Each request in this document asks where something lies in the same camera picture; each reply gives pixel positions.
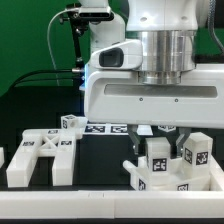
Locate white left fence piece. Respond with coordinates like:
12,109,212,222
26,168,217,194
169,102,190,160
0,147,4,168

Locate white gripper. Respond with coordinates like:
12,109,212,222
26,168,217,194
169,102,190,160
84,64,224,158

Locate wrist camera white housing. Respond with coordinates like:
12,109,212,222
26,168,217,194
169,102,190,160
90,39,143,70

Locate black cables on table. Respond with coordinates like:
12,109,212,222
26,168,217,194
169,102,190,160
11,68,84,89

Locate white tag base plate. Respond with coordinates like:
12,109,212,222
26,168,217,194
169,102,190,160
80,122,153,136

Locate grey cable loop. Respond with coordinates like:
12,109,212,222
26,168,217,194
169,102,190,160
46,8,78,87

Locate white chair seat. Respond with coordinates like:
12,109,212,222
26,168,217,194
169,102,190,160
123,156,224,191

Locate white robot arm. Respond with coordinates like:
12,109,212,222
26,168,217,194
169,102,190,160
84,0,224,154

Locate black camera stand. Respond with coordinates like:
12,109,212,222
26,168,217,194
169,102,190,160
59,3,87,69

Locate white chair back frame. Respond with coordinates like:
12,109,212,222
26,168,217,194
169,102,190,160
6,128,83,188

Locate white front fence bar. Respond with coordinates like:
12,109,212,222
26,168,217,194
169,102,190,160
0,191,224,219

